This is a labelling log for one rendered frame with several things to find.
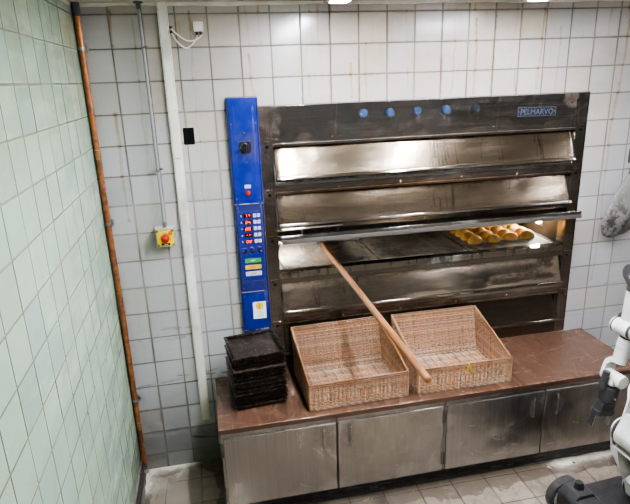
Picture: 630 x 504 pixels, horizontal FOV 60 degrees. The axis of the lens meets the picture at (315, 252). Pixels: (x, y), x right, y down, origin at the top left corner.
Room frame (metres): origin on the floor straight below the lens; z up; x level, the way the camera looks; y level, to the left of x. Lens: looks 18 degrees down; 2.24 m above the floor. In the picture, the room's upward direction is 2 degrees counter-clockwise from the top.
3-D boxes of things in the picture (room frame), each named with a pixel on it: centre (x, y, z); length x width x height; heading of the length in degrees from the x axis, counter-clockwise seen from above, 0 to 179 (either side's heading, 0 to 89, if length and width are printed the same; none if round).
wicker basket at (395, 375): (2.76, -0.16, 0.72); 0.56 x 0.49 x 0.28; 103
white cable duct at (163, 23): (2.85, 0.69, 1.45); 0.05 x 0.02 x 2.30; 101
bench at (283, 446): (2.83, -0.63, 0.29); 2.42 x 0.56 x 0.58; 101
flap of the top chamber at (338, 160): (3.13, -0.68, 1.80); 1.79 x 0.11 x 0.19; 101
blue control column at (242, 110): (3.84, 0.53, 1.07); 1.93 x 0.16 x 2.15; 11
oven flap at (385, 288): (3.13, -0.68, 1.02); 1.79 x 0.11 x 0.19; 101
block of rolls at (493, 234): (3.67, -1.16, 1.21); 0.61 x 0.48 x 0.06; 11
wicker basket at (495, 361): (2.87, -0.76, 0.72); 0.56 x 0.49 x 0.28; 100
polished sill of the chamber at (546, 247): (3.15, -0.67, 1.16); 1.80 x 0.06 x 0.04; 101
